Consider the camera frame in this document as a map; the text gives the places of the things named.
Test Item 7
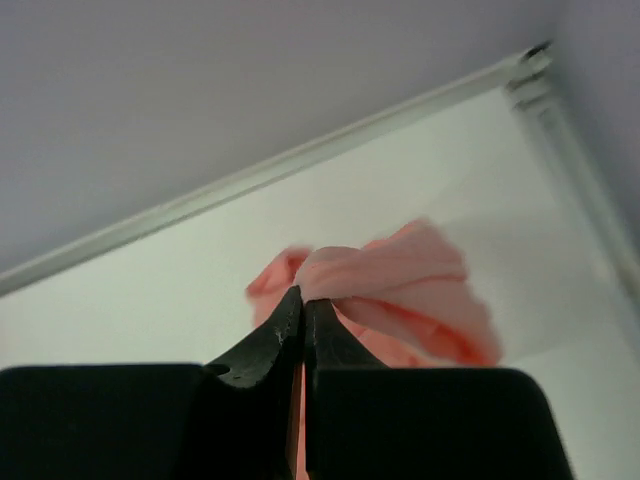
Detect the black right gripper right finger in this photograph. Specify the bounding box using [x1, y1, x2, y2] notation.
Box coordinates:
[304, 300, 572, 480]

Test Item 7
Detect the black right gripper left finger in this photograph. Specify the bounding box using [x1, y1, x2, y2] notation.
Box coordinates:
[1, 288, 303, 479]

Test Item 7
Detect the salmon orange t-shirt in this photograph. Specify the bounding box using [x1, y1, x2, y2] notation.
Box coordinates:
[244, 217, 503, 480]

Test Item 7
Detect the aluminium table edge rail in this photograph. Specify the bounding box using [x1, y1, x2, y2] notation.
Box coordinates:
[1, 42, 639, 309]

